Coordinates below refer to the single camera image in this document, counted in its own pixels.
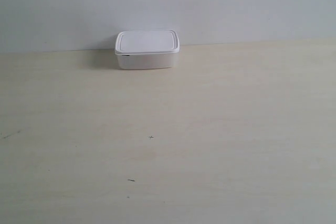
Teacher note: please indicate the white lidded plastic container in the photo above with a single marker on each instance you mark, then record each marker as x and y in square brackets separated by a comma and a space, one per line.
[153, 49]

